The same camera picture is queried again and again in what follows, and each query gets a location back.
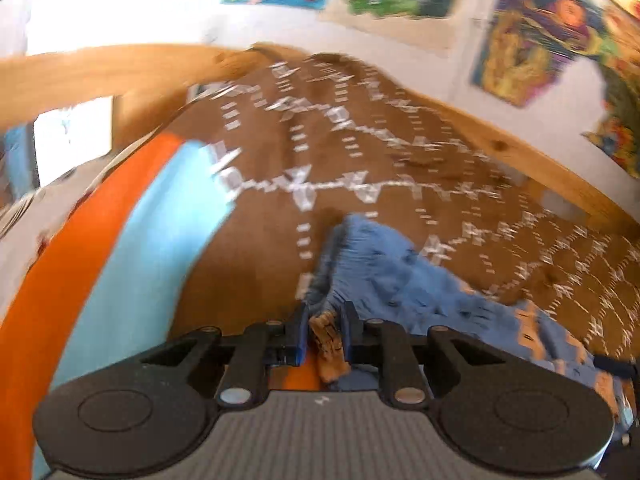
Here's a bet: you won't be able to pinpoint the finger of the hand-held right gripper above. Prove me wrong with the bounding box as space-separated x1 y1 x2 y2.
593 354 637 378

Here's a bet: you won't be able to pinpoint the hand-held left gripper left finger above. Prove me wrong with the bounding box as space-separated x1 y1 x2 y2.
141 302 311 409

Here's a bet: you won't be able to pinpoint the wooden bed frame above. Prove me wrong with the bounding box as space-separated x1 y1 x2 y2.
0 42 640 236

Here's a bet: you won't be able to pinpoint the swirly colourful wall poster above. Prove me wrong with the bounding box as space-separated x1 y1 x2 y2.
471 0 610 109

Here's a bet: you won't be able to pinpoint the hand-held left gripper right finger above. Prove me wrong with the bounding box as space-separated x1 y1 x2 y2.
340 302 501 407

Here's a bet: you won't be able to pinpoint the brown patterned blanket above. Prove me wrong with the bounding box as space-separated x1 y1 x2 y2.
165 50 640 363

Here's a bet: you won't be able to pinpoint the colourful striped bed sheet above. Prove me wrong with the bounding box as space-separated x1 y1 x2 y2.
0 130 241 480

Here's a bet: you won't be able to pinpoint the torn colourful wall poster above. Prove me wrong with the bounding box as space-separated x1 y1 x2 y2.
572 0 640 182

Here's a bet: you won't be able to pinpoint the blue patterned pants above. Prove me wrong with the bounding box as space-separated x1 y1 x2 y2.
304 212 637 443

